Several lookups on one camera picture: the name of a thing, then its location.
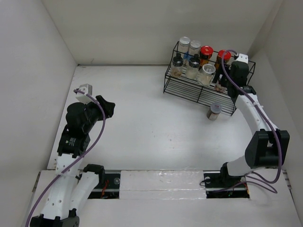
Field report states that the white-lid spice jar back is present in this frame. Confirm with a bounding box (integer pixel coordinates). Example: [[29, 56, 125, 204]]
[[206, 102, 222, 121]]

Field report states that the red-capped dark sauce bottle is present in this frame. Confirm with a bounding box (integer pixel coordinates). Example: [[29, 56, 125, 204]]
[[199, 45, 214, 67]]

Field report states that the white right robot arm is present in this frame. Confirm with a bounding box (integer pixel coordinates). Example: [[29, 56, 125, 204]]
[[219, 61, 290, 186]]

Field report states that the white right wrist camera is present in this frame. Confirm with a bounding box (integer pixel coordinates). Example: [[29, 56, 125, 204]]
[[235, 53, 249, 64]]

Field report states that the clear glass jar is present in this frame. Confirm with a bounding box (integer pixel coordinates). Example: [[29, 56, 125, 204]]
[[196, 64, 216, 86]]

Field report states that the black-capped white powder bottle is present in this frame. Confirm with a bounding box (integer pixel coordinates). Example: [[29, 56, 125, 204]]
[[186, 54, 200, 79]]

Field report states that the black-capped brown spice bottle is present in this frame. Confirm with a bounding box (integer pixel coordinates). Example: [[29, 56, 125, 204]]
[[171, 53, 183, 78]]

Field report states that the white-lid spice jar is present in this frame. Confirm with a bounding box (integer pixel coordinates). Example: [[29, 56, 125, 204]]
[[214, 83, 227, 93], [206, 102, 222, 121]]

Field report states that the black wire shelf rack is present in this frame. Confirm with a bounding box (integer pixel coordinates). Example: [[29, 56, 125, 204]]
[[163, 42, 256, 115]]

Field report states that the red-lid brown sauce jar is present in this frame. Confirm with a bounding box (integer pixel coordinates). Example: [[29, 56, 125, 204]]
[[214, 50, 232, 71]]

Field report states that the silver-capped blue-label shaker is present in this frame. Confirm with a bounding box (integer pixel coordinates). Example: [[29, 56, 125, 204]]
[[178, 36, 191, 64], [188, 40, 201, 59]]

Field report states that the white-lid spice jar front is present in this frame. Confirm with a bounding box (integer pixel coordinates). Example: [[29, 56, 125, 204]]
[[214, 83, 227, 93]]

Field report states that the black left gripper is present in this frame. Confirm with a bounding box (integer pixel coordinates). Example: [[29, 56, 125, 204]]
[[81, 95, 114, 132]]

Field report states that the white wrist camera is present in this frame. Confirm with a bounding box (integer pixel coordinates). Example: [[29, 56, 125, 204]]
[[74, 84, 93, 104], [235, 53, 249, 64]]

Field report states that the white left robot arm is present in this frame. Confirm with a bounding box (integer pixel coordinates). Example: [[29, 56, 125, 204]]
[[25, 90, 115, 227]]

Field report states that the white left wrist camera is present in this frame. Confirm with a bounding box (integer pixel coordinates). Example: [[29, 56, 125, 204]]
[[74, 84, 93, 104]]

